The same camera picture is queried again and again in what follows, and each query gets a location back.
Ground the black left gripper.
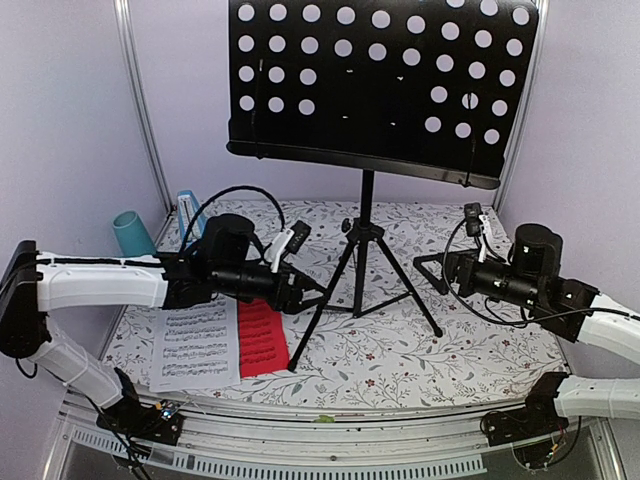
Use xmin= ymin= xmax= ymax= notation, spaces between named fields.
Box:
xmin=213 ymin=260 xmax=333 ymax=315

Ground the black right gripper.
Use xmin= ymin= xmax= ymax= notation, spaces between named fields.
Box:
xmin=413 ymin=248 xmax=542 ymax=310

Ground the red sheet music paper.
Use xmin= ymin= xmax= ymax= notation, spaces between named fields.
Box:
xmin=238 ymin=300 xmax=290 ymax=378

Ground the white sheet music paper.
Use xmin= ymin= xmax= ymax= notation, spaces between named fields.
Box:
xmin=149 ymin=297 xmax=240 ymax=393

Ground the black music stand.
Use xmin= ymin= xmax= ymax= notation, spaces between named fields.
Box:
xmin=225 ymin=0 xmax=542 ymax=373

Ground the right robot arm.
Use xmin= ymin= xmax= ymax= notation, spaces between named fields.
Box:
xmin=413 ymin=223 xmax=639 ymax=436

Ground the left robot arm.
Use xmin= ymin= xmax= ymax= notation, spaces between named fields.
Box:
xmin=1 ymin=214 xmax=325 ymax=434

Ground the floral tablecloth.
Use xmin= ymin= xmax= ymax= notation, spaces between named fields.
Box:
xmin=103 ymin=201 xmax=567 ymax=410

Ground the blue metronome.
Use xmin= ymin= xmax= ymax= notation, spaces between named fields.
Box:
xmin=176 ymin=190 xmax=207 ymax=245

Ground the teal cylindrical cup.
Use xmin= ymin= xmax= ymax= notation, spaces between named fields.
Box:
xmin=112 ymin=210 xmax=156 ymax=257

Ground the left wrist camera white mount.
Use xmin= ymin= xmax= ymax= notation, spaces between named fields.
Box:
xmin=264 ymin=220 xmax=311 ymax=273

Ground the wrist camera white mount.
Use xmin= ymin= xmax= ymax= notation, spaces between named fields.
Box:
xmin=464 ymin=202 xmax=489 ymax=263
xmin=264 ymin=220 xmax=311 ymax=273

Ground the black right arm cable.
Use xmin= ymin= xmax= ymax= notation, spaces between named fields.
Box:
xmin=442 ymin=219 xmax=596 ymax=329

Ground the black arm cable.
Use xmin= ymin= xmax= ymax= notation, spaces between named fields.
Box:
xmin=179 ymin=185 xmax=287 ymax=256
xmin=442 ymin=219 xmax=596 ymax=329

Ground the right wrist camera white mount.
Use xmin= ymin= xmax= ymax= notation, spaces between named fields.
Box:
xmin=464 ymin=202 xmax=489 ymax=263

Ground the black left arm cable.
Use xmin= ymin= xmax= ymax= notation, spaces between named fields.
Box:
xmin=179 ymin=185 xmax=287 ymax=256

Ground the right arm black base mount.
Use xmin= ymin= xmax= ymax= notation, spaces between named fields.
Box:
xmin=480 ymin=372 xmax=569 ymax=446

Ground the aluminium front frame rail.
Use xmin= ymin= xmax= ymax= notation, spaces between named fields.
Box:
xmin=43 ymin=392 xmax=627 ymax=479

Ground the right aluminium corner post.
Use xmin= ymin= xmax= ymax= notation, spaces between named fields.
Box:
xmin=492 ymin=0 xmax=550 ymax=215

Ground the aluminium corner post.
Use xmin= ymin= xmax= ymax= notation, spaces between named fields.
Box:
xmin=492 ymin=0 xmax=550 ymax=215
xmin=113 ymin=0 xmax=173 ymax=214

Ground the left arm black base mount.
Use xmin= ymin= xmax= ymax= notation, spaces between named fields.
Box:
xmin=96 ymin=398 xmax=185 ymax=446

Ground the left aluminium corner post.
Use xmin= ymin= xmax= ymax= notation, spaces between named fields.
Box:
xmin=113 ymin=0 xmax=173 ymax=214

